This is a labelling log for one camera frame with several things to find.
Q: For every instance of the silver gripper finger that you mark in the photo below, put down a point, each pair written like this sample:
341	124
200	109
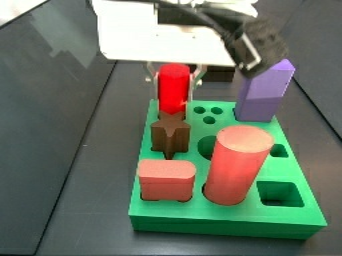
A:
195	79
152	75

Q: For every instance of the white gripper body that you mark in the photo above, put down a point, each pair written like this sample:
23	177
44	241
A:
132	36

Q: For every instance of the red hexagon prism block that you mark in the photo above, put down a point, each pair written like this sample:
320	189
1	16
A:
172	87

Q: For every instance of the green shape sorter board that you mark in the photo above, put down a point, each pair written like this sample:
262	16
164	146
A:
279	208

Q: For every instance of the purple tall block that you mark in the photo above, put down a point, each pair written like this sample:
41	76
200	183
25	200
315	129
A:
260	93

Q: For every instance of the brown star block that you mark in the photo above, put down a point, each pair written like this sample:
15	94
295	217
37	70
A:
170	134

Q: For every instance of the salmon cylinder block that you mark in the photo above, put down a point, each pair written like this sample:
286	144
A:
240	149

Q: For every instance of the salmon rounded rectangular block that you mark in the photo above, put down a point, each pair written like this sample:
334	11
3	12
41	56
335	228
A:
166	179

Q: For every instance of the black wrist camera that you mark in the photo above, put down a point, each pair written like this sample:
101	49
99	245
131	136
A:
251	40

